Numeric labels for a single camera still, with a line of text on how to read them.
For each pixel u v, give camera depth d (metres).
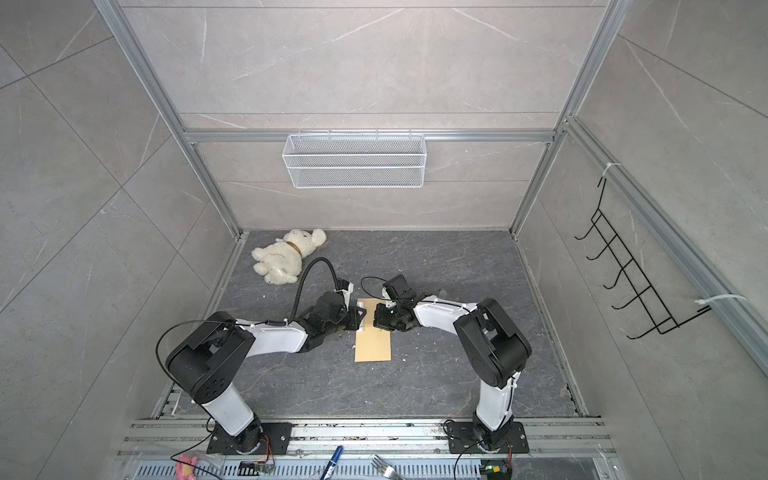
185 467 0.67
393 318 0.81
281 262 0.98
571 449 0.73
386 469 0.68
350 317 0.82
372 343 0.90
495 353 0.48
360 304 0.92
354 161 1.01
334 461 0.70
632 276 0.67
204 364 0.46
